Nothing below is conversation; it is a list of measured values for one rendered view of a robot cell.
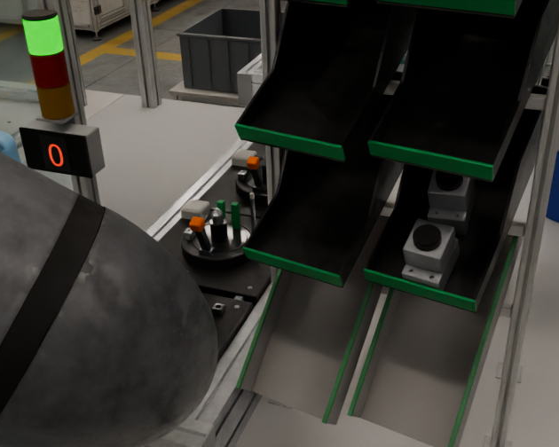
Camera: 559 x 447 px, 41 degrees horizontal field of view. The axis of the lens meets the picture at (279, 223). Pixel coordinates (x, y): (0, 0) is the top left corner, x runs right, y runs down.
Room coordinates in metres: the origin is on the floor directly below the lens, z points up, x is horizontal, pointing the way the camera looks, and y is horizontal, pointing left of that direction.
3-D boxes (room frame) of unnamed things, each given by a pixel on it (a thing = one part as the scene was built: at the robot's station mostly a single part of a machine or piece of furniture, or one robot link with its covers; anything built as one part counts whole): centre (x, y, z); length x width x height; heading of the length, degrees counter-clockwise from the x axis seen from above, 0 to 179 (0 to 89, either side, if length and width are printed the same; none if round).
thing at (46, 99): (1.08, 0.34, 1.28); 0.05 x 0.05 x 0.05
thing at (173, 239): (1.14, 0.11, 1.01); 0.24 x 0.24 x 0.13; 68
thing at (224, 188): (1.37, 0.02, 1.01); 0.24 x 0.24 x 0.13; 68
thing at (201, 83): (3.03, 0.02, 0.73); 0.62 x 0.42 x 0.23; 68
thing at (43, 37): (1.08, 0.34, 1.38); 0.05 x 0.05 x 0.05
